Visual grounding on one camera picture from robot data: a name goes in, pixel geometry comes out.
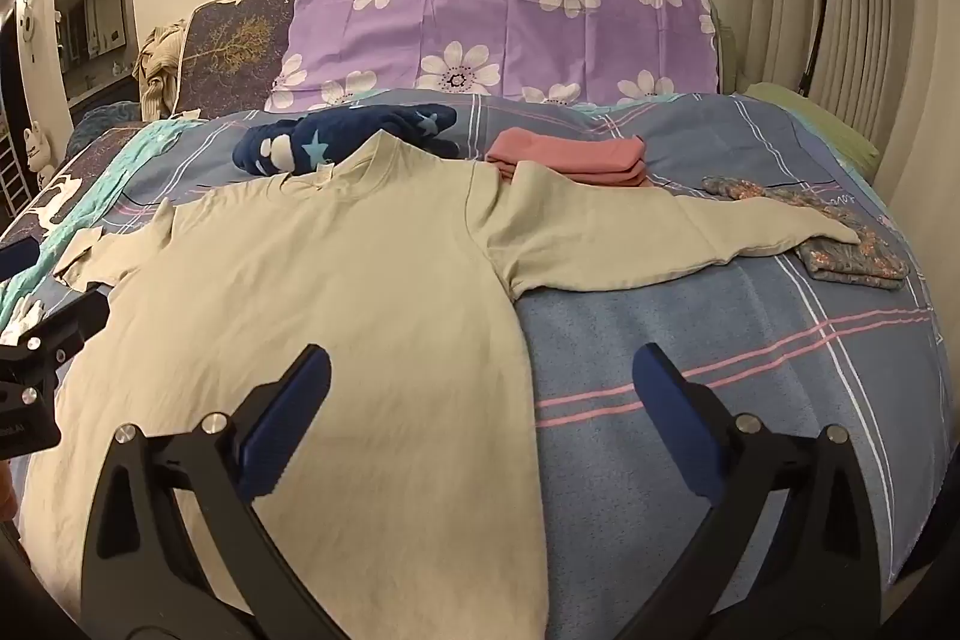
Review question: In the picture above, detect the teal cloth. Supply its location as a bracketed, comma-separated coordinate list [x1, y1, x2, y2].
[0, 115, 205, 345]

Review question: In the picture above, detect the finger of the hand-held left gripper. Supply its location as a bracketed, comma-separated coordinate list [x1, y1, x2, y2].
[0, 287, 111, 387]
[0, 239, 40, 281]

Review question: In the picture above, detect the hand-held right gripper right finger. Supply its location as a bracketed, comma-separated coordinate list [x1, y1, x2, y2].
[632, 342, 880, 640]

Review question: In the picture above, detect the folded pink cloth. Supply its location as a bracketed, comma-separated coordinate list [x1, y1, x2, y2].
[484, 130, 650, 190]

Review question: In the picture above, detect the navy star print cloth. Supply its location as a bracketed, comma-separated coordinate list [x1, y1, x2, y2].
[231, 101, 464, 176]

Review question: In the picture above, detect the grey floral folded cloth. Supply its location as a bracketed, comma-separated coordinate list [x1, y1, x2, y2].
[701, 173, 912, 291]

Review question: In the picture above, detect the dark tree print cushion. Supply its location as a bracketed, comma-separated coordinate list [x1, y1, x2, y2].
[169, 0, 302, 120]

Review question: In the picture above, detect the green pillow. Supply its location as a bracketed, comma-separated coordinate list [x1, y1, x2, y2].
[741, 80, 884, 176]

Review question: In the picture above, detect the blue plaid bed sheet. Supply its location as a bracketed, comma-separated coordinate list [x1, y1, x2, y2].
[0, 89, 947, 640]

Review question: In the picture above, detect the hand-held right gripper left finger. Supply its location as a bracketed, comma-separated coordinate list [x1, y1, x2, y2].
[79, 344, 332, 640]

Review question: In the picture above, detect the beige knit garment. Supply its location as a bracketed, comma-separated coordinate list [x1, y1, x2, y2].
[133, 20, 188, 120]

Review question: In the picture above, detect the white cat figurine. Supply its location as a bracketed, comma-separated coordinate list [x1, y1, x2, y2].
[24, 122, 56, 182]

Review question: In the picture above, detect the beige long-sleeve shirt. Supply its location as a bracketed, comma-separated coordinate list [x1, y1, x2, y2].
[19, 130, 862, 640]

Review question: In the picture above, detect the purple floral pillow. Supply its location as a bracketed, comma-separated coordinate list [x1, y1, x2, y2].
[264, 0, 722, 112]

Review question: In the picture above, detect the teal fuzzy blanket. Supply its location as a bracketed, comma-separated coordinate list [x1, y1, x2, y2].
[66, 100, 145, 155]

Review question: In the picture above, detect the white pleated curtain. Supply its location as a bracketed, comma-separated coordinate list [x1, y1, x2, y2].
[750, 0, 960, 176]

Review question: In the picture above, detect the dark animal print sheet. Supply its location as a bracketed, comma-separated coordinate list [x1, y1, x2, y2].
[0, 126, 147, 251]

